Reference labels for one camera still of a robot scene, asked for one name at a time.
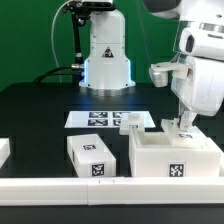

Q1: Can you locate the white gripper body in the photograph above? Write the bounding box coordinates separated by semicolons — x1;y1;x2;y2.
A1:
171;56;224;116

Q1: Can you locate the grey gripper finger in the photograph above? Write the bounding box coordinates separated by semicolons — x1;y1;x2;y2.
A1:
178;102;197;131

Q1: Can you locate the white cabinet body box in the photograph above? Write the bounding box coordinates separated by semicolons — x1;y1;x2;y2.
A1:
129;128;222;178

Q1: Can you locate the white door panel with handle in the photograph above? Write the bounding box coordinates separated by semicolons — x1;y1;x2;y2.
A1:
119;113;145;135

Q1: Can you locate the white cabinet block with tags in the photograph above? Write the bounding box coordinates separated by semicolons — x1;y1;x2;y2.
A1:
67;134;116;178

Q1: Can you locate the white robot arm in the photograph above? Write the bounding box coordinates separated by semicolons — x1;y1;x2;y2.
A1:
81;0;224;130

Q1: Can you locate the white tag calibration sheet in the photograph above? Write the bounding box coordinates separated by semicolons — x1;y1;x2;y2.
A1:
63;110;156;130

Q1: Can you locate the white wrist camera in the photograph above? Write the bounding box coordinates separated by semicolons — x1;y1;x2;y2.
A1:
149;62;188;88

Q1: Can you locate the white front barrier rail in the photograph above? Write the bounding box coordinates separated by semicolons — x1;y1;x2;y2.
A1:
0;177;224;206

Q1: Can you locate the white barrier rail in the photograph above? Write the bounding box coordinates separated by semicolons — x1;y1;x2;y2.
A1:
0;177;224;206
0;138;10;168

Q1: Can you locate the black cable on table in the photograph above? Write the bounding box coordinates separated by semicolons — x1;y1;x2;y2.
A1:
32;64;85;84

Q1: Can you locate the black camera stand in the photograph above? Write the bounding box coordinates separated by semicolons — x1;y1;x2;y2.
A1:
62;0;116;66

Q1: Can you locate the grey cable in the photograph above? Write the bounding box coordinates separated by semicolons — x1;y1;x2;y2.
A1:
50;0;76;69

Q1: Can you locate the white left barrier rail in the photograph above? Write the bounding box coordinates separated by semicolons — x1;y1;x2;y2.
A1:
0;138;10;168

